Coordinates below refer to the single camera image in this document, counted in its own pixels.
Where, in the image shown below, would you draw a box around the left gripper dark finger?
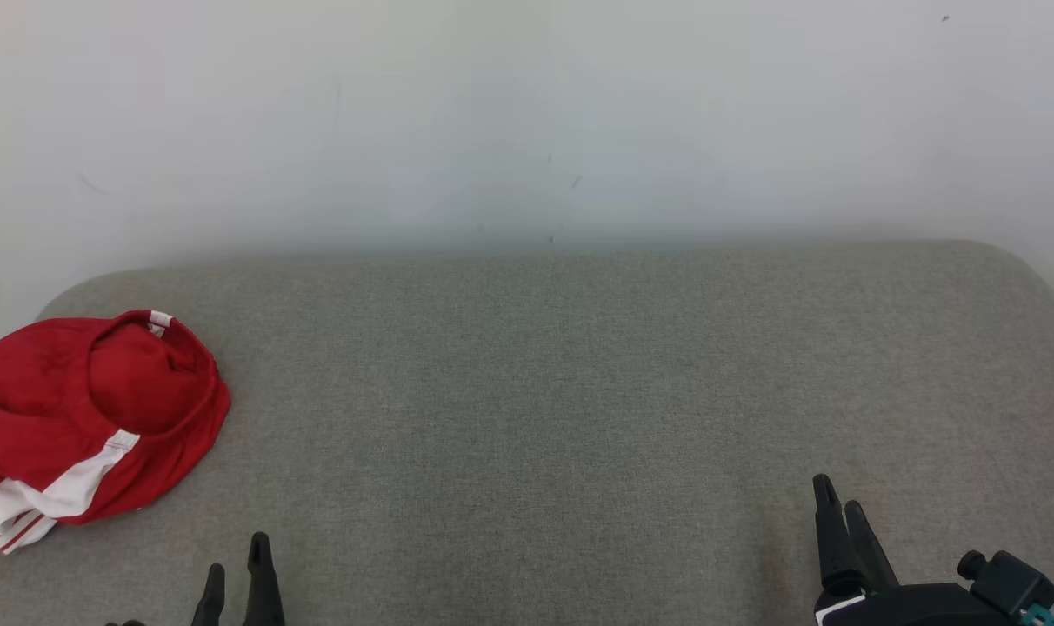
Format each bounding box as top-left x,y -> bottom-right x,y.
190,563 -> 226,626
244,532 -> 286,626

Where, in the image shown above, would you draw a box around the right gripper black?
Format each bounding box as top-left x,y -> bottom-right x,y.
812,475 -> 993,626

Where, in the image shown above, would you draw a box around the red shorts with white stripe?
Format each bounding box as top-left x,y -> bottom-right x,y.
0,309 -> 232,544

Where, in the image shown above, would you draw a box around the grey fabric sofa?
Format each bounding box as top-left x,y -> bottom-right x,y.
0,239 -> 1054,626

